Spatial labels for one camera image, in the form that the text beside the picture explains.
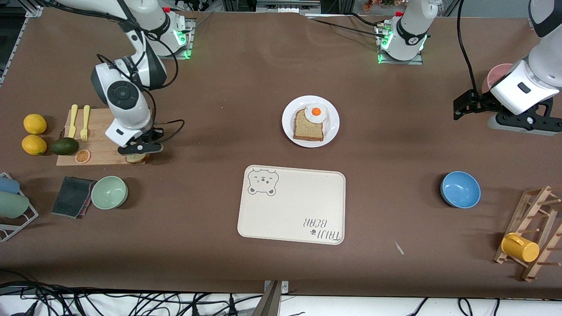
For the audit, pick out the cream bear print tray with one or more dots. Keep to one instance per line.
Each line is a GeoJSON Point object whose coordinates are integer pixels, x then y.
{"type": "Point", "coordinates": [290, 206]}

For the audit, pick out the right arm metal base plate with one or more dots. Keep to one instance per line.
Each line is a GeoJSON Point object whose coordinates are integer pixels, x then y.
{"type": "Point", "coordinates": [189, 44]}

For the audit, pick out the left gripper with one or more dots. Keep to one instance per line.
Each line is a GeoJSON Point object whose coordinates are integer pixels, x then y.
{"type": "Point", "coordinates": [481, 102]}

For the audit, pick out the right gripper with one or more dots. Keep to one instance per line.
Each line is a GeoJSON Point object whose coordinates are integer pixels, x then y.
{"type": "Point", "coordinates": [156, 133]}

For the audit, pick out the blue bowl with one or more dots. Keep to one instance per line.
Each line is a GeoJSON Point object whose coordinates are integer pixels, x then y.
{"type": "Point", "coordinates": [461, 189]}

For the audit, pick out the brown bread slice under egg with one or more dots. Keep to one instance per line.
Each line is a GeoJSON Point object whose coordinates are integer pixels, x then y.
{"type": "Point", "coordinates": [307, 129]}

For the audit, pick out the blue cup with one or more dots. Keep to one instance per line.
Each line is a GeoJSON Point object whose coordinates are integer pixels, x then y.
{"type": "Point", "coordinates": [8, 185]}

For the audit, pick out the sage green cup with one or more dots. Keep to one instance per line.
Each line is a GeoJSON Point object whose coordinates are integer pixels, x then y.
{"type": "Point", "coordinates": [12, 205]}

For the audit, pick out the mint green bowl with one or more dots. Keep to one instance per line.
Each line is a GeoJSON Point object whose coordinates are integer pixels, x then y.
{"type": "Point", "coordinates": [109, 193]}

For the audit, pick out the small grey tape scrap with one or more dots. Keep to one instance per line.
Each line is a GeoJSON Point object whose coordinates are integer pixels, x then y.
{"type": "Point", "coordinates": [399, 248]}

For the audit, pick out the wooden mug rack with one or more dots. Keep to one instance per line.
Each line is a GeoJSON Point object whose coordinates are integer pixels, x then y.
{"type": "Point", "coordinates": [533, 206]}

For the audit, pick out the brown bread slice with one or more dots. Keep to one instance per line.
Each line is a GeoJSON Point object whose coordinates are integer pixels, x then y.
{"type": "Point", "coordinates": [307, 129]}
{"type": "Point", "coordinates": [137, 159]}

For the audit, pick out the dark green avocado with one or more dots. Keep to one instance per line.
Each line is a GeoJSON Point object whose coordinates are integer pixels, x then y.
{"type": "Point", "coordinates": [65, 146]}

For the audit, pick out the orange slice toy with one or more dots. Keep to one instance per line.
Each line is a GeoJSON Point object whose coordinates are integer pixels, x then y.
{"type": "Point", "coordinates": [82, 156]}

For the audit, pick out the yellow mug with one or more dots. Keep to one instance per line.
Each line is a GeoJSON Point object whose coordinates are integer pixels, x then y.
{"type": "Point", "coordinates": [520, 248]}

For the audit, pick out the yellow lemon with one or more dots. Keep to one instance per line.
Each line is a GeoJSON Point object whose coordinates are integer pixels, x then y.
{"type": "Point", "coordinates": [35, 124]}
{"type": "Point", "coordinates": [34, 145]}

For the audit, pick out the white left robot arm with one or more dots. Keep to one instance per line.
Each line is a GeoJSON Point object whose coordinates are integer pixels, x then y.
{"type": "Point", "coordinates": [410, 30]}

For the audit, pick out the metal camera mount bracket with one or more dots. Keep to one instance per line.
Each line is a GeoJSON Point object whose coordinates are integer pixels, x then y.
{"type": "Point", "coordinates": [272, 300]}

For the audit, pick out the grey metal box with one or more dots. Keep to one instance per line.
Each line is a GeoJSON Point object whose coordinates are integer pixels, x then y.
{"type": "Point", "coordinates": [287, 5]}

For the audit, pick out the pale yellow plastic fork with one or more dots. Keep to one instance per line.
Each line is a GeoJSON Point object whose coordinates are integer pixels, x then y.
{"type": "Point", "coordinates": [84, 125]}

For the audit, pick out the toy fried egg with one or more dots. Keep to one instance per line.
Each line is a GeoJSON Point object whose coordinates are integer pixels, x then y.
{"type": "Point", "coordinates": [316, 113]}

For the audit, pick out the pink cloth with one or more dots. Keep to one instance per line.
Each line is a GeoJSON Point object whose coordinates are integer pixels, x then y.
{"type": "Point", "coordinates": [88, 207]}

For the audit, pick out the dark grey cloth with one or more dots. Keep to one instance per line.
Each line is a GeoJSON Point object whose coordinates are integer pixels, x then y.
{"type": "Point", "coordinates": [70, 197]}

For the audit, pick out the bamboo cutting board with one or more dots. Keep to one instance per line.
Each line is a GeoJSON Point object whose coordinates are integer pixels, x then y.
{"type": "Point", "coordinates": [99, 131]}

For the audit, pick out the pink bowl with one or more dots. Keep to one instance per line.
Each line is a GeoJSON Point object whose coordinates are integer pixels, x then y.
{"type": "Point", "coordinates": [498, 73]}

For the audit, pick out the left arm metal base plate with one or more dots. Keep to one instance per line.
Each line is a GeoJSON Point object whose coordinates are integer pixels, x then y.
{"type": "Point", "coordinates": [401, 62]}

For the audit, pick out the aluminium frame rail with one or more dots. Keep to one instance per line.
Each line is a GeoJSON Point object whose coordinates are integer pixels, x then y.
{"type": "Point", "coordinates": [22, 30]}

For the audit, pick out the white round plate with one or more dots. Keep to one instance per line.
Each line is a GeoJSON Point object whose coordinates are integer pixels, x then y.
{"type": "Point", "coordinates": [333, 127]}

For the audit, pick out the orange red decoration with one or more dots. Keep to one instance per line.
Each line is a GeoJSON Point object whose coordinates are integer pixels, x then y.
{"type": "Point", "coordinates": [380, 4]}

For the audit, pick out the pale yellow plastic knife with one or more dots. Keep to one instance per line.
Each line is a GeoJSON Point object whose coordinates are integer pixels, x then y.
{"type": "Point", "coordinates": [72, 123]}

